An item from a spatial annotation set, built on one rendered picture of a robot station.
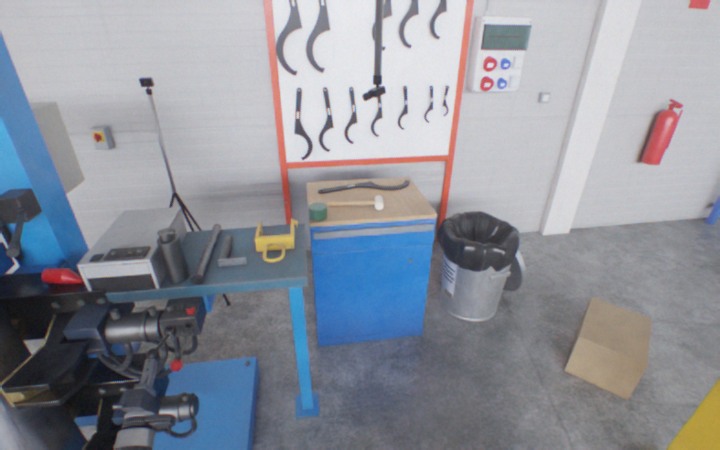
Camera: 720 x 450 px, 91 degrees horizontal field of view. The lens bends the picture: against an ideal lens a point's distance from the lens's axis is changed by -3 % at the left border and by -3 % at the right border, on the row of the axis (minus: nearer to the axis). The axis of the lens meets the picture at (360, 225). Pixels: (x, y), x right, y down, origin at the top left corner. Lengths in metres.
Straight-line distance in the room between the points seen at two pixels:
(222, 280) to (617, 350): 2.13
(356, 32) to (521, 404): 2.63
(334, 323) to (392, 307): 0.38
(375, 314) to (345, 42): 1.91
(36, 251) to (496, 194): 3.32
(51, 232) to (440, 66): 2.61
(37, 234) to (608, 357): 2.82
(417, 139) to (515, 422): 2.12
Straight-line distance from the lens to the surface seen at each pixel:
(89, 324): 1.52
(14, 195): 1.69
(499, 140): 3.51
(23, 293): 1.72
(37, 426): 1.79
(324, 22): 2.85
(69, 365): 1.45
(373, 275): 2.23
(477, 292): 2.65
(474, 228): 2.79
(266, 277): 1.41
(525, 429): 2.39
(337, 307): 2.35
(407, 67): 3.02
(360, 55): 2.94
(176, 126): 3.15
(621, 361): 2.61
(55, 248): 1.82
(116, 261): 1.48
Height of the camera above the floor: 1.90
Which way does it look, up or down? 29 degrees down
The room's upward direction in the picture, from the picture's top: straight up
